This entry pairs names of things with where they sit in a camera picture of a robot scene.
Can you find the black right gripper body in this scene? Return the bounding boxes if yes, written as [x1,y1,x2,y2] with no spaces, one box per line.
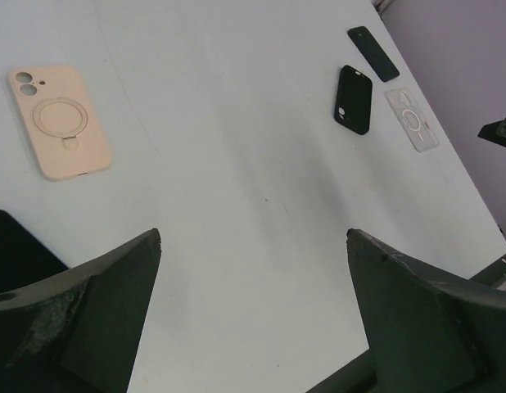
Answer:
[478,118,506,147]

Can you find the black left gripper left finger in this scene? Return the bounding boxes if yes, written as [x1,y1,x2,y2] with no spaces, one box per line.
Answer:
[0,228,160,392]

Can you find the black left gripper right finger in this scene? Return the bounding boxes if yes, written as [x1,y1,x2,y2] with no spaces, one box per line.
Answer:
[315,229,506,392]

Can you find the black phone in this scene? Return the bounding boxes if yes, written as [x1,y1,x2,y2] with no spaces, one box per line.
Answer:
[347,26,400,83]
[0,210,68,294]

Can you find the black phone case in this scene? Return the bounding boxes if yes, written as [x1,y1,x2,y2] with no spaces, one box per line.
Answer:
[333,65,373,136]

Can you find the beige ring phone case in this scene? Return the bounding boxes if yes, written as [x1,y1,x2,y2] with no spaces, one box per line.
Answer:
[9,65,112,181]

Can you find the clear magsafe phone case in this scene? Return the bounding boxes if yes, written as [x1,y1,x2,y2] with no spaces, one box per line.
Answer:
[385,88,439,153]

